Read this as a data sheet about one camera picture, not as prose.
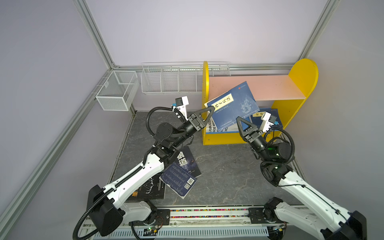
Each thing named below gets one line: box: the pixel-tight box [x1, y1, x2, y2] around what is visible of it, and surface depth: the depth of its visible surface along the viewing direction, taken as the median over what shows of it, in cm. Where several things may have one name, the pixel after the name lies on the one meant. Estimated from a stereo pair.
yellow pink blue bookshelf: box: [202, 58, 319, 146], surface depth 58 cm
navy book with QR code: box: [158, 162, 198, 200], surface depth 86 cm
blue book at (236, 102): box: [204, 81, 261, 132], surface depth 58 cm
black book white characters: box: [173, 146, 202, 178], surface depth 93 cm
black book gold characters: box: [128, 174, 166, 200], surface depth 82 cm
